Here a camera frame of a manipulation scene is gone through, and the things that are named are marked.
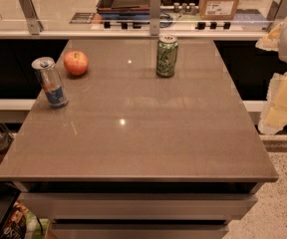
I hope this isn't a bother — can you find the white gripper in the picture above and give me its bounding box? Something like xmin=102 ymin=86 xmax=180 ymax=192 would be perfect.
xmin=255 ymin=17 xmax=287 ymax=134

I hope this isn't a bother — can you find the green soda can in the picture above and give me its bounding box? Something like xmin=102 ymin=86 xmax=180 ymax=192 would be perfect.
xmin=156 ymin=35 xmax=178 ymax=78

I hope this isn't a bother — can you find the redbull can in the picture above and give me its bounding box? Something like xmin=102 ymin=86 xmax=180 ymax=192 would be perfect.
xmin=32 ymin=57 xmax=69 ymax=109

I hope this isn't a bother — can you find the cardboard box with label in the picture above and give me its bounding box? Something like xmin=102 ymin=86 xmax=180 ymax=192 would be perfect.
xmin=198 ymin=0 xmax=239 ymax=20

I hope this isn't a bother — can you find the red apple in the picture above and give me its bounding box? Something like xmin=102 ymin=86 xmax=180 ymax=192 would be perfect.
xmin=64 ymin=51 xmax=89 ymax=76

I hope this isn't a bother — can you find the grey table drawer cabinet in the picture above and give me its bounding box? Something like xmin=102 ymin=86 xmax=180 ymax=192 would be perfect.
xmin=20 ymin=192 xmax=257 ymax=239

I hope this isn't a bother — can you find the snack bag on floor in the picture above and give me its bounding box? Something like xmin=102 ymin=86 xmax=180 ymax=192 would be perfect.
xmin=0 ymin=201 xmax=49 ymax=239

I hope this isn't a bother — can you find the middle metal glass bracket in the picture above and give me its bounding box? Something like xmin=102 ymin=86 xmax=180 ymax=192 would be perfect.
xmin=149 ymin=0 xmax=160 ymax=36

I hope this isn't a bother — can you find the left metal glass bracket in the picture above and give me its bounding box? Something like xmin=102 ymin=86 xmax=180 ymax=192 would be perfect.
xmin=18 ymin=0 xmax=44 ymax=35

